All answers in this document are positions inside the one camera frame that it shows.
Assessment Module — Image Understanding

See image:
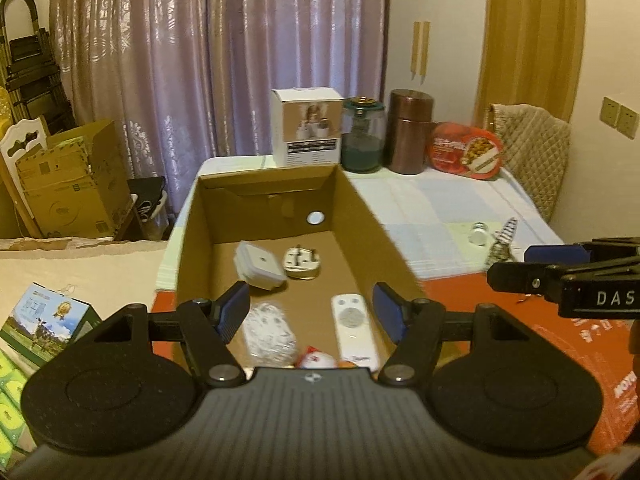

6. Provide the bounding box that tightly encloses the green milk gift box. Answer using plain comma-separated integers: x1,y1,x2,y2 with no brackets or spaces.
0,282,103,368

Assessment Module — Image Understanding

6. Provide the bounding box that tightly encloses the cream bedspread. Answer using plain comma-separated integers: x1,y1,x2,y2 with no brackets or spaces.
0,237,173,361

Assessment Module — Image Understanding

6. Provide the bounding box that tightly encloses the red oval food package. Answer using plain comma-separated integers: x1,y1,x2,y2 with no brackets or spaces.
427,121,505,181

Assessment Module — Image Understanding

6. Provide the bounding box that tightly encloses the beige plug adapter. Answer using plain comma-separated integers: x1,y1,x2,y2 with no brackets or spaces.
283,245,321,281

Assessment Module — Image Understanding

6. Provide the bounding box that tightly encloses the white power adapter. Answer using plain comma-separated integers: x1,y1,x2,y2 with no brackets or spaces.
235,241,287,291

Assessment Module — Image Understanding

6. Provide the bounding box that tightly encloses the white remote control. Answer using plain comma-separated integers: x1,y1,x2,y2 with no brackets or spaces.
331,293,382,372

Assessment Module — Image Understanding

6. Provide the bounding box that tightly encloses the brown cylindrical canister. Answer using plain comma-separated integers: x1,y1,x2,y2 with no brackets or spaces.
387,89,437,176

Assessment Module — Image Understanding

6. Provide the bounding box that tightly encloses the black folding cart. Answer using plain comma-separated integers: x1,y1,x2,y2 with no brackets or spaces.
0,0,76,136

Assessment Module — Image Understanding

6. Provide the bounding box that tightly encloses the white wooden chair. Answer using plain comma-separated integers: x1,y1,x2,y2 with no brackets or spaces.
0,116,51,238

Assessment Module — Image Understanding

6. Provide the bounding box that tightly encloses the printed brown cardboard carton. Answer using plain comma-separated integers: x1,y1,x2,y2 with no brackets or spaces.
15,119,135,239

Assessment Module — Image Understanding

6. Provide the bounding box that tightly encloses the purple curtain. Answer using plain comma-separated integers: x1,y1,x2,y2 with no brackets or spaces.
50,0,388,206

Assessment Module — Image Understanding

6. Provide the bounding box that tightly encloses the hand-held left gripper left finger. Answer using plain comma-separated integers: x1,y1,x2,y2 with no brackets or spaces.
92,281,251,388

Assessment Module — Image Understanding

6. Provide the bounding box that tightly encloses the chair with quilted cover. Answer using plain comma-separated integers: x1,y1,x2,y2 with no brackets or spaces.
487,104,572,221

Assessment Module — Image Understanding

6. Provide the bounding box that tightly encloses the green glass jar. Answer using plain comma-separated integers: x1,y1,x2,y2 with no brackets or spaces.
341,96,387,173

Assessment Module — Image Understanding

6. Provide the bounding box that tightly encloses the white red printed sheet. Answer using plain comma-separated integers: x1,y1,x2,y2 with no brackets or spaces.
582,447,636,480

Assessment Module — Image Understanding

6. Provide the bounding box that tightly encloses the pale checkered tablecloth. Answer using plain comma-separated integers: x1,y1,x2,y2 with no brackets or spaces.
157,156,566,291

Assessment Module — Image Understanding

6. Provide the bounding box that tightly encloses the dark side table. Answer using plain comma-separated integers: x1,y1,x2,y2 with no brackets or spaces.
115,176,168,242

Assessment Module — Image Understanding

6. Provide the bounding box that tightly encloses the pile of yellow-green packets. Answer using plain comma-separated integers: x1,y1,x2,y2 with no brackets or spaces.
0,350,36,461

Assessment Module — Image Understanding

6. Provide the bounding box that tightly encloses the brown cardboard box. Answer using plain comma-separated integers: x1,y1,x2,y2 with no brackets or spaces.
170,164,426,373

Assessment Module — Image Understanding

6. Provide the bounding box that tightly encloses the red printed cardboard sheet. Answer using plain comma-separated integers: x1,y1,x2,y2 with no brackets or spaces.
150,272,640,461

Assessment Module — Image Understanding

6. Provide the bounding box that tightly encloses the red white small toy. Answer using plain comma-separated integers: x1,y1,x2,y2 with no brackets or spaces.
295,345,346,370

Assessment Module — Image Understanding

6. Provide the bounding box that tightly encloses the white product box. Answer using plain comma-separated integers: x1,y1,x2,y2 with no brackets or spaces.
271,87,345,167

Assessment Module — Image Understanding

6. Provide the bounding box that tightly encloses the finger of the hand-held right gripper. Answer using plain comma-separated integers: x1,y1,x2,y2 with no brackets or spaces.
487,261,561,303
525,238,640,264

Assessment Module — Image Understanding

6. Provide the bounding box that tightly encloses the bag of white pieces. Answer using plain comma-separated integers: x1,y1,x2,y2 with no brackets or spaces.
245,301,297,367

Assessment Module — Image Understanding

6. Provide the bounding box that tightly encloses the beige wall socket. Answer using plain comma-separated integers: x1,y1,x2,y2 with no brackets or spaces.
600,96,621,128
617,105,640,140

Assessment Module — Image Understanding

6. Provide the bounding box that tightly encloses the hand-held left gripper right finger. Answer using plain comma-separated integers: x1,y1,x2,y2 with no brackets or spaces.
374,281,532,387

